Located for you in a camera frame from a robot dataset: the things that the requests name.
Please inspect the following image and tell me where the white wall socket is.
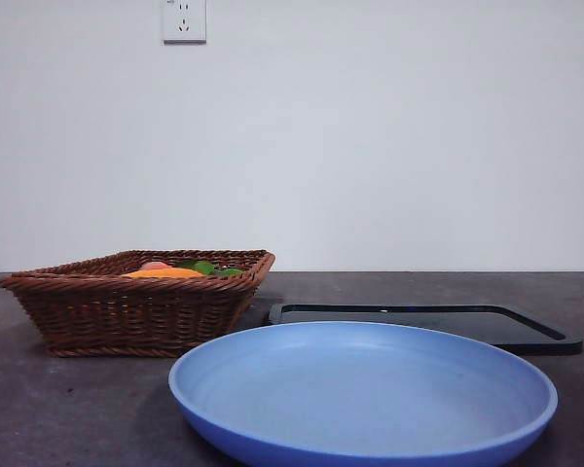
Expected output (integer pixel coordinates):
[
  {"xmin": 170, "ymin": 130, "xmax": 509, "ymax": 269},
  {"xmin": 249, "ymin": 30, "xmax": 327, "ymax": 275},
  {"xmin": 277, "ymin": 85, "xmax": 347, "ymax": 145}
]
[{"xmin": 163, "ymin": 0, "xmax": 208, "ymax": 46}]

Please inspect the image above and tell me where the black rectangular tray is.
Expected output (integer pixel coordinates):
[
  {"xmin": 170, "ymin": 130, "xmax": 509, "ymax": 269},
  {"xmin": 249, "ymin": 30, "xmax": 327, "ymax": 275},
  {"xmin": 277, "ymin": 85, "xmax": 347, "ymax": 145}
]
[{"xmin": 268, "ymin": 303, "xmax": 584, "ymax": 355}]

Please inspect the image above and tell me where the orange carrot with green leaves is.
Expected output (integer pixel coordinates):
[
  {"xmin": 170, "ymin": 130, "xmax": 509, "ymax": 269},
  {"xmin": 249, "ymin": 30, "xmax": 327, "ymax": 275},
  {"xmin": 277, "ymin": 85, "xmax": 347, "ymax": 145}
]
[{"xmin": 142, "ymin": 259, "xmax": 216, "ymax": 276}]

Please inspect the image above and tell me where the yellow corn cob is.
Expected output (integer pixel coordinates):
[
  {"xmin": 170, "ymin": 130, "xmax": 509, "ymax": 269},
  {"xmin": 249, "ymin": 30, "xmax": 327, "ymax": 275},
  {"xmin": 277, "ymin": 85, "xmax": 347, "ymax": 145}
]
[{"xmin": 120, "ymin": 267, "xmax": 206, "ymax": 280}]

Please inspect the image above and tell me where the brown woven wicker basket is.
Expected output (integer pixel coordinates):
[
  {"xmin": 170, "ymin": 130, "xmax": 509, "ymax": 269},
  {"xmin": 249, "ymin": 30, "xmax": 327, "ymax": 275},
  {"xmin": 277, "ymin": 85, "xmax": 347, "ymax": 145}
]
[{"xmin": 0, "ymin": 249, "xmax": 276, "ymax": 359}]

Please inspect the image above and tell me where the blue round plate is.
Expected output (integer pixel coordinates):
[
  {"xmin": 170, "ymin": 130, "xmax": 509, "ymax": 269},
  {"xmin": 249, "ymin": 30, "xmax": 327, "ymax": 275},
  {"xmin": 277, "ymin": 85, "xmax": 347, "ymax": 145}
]
[{"xmin": 168, "ymin": 319, "xmax": 560, "ymax": 467}]

